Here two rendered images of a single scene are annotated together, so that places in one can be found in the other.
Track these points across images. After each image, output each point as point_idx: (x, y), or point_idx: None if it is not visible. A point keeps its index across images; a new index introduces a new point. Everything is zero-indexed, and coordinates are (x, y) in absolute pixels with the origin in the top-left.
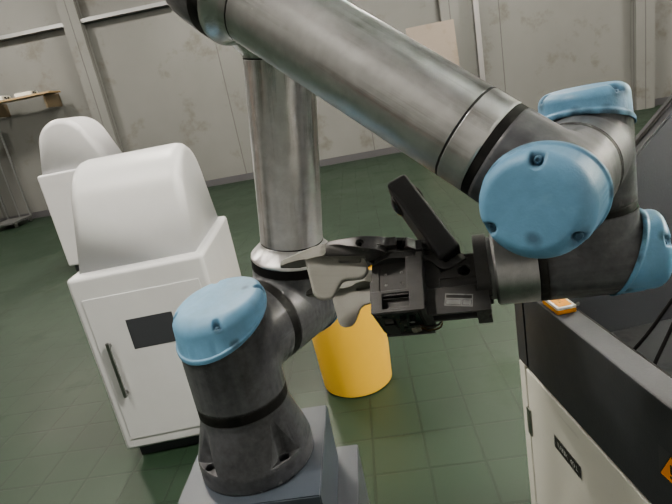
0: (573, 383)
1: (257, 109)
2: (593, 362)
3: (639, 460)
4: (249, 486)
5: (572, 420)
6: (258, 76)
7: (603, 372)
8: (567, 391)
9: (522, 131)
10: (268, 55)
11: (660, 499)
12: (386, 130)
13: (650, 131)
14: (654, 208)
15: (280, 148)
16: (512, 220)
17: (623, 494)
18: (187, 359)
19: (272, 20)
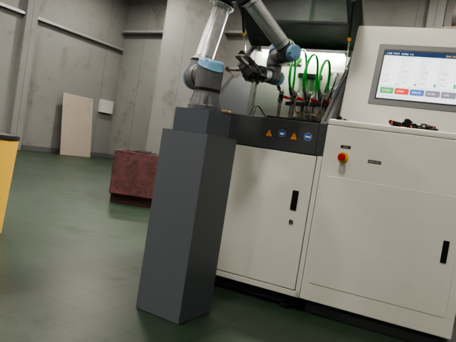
0: (233, 130)
1: (219, 20)
2: (244, 119)
3: (258, 137)
4: (219, 110)
5: None
6: (223, 13)
7: (248, 119)
8: (229, 134)
9: (291, 43)
10: (259, 13)
11: (264, 143)
12: (275, 34)
13: (231, 78)
14: (229, 100)
15: (220, 31)
16: (293, 53)
17: (250, 152)
18: (214, 70)
19: (263, 9)
